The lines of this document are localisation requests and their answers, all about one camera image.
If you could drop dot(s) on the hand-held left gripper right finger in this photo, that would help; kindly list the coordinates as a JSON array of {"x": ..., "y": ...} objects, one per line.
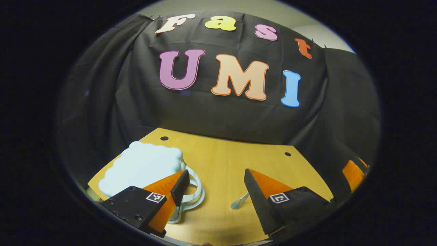
[{"x": 259, "y": 205}]

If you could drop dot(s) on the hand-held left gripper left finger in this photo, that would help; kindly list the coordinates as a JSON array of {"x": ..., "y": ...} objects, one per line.
[{"x": 181, "y": 187}]

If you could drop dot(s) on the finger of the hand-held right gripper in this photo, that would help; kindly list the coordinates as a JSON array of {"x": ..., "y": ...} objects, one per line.
[{"x": 353, "y": 174}]

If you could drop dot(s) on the white blue skincare tube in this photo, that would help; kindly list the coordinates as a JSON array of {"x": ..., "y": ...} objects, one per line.
[{"x": 238, "y": 203}]

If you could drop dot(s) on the light blue suitcase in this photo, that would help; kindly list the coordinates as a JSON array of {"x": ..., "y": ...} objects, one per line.
[{"x": 143, "y": 167}]

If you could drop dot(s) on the black backdrop cloth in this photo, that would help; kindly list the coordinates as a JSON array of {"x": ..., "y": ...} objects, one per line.
[{"x": 222, "y": 116}]

